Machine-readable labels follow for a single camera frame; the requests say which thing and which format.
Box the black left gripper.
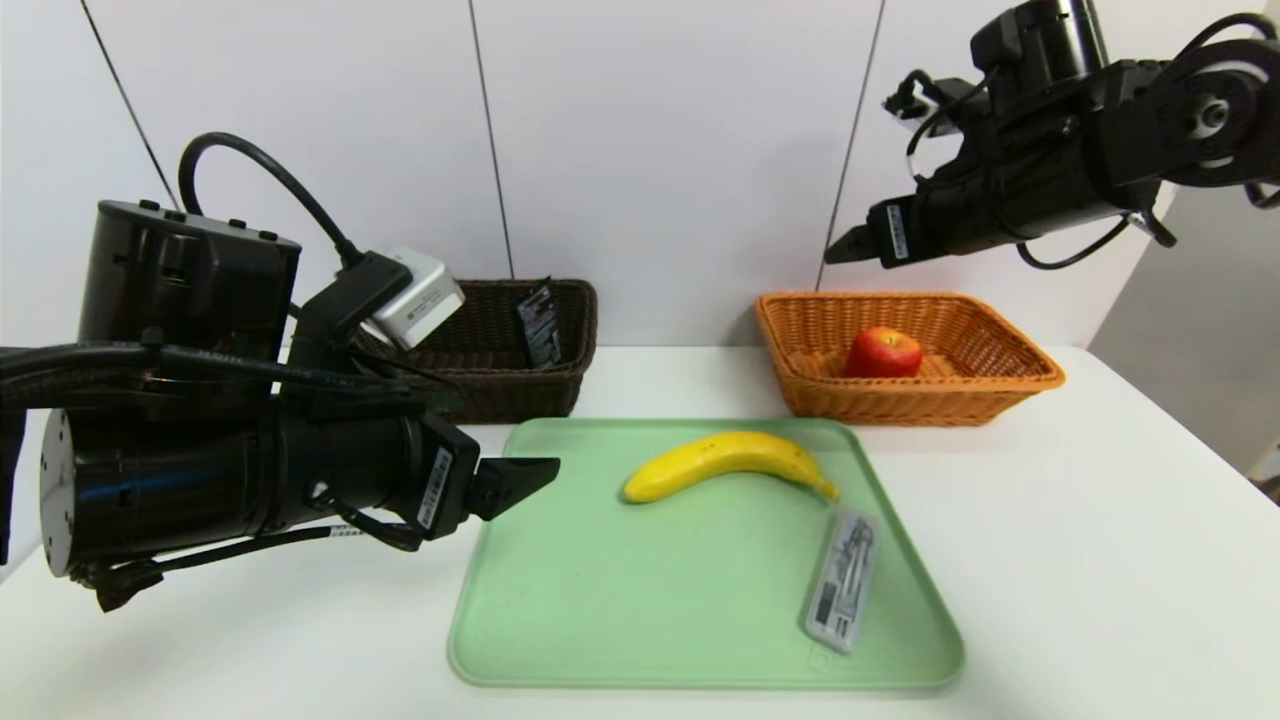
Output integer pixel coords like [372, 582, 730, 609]
[259, 410, 561, 551]

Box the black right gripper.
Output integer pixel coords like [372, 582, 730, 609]
[823, 148, 1017, 270]

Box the red apple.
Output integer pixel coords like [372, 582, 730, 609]
[845, 326, 923, 379]

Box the black cosmetic tube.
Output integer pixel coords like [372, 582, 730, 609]
[517, 280, 563, 369]

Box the dark brown wicker basket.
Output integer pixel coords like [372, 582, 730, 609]
[350, 280, 599, 424]

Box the orange wicker basket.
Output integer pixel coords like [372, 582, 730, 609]
[753, 292, 1066, 428]

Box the light green plastic tray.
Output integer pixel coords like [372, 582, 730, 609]
[449, 417, 965, 689]

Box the yellow banana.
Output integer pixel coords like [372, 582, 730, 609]
[623, 431, 839, 504]

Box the clear plastic compass case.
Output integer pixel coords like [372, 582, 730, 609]
[803, 506, 881, 654]

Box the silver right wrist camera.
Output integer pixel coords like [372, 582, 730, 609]
[884, 68, 967, 128]

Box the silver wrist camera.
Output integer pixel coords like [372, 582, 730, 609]
[373, 248, 467, 351]
[884, 68, 967, 128]

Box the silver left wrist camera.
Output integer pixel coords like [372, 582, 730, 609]
[373, 248, 467, 351]

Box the black left wrist camera cable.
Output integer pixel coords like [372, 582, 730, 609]
[178, 132, 367, 273]

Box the black braided cable harness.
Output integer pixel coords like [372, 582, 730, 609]
[0, 340, 471, 419]

